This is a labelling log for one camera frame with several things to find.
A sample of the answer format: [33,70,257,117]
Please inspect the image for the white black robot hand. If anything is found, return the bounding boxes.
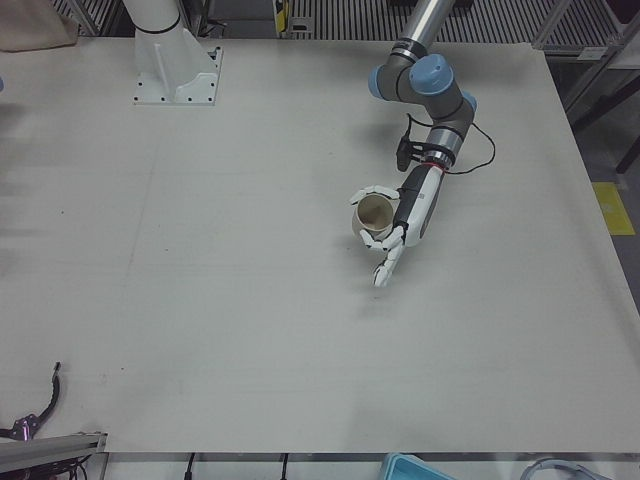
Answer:
[348,164,446,289]

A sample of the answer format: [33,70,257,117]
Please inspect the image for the beige paper cup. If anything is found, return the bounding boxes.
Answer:
[349,194,397,241]

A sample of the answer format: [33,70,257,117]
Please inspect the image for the yellow floor sticker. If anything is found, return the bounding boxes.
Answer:
[591,181,637,236]

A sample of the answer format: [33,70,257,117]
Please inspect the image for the striped roller conveyor rack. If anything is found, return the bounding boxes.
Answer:
[292,0,541,41]

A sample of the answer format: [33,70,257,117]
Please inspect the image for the metal rack with label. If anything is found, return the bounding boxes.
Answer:
[530,0,640,176]

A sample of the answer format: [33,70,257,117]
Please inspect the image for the blue plastic bin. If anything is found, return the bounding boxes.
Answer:
[379,452,454,480]

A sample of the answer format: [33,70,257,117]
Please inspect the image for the beige cloth curtain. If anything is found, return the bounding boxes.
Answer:
[0,0,77,54]

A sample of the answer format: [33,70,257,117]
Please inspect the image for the aluminium extrusion bar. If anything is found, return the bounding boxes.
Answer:
[0,431,109,471]

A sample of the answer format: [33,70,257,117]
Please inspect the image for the purple lit clamp base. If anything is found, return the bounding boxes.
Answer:
[0,413,41,444]

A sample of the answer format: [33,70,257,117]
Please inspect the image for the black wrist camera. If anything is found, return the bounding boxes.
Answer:
[396,132,431,174]

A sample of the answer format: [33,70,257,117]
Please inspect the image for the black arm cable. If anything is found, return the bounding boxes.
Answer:
[407,113,497,175]

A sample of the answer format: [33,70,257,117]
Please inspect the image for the grey coiled hose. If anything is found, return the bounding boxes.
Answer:
[519,455,601,480]

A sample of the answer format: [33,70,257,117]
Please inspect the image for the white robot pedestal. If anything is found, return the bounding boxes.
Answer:
[122,0,225,107]

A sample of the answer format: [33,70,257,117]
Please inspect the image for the tangled cable bundle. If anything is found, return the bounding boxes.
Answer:
[29,449,96,480]

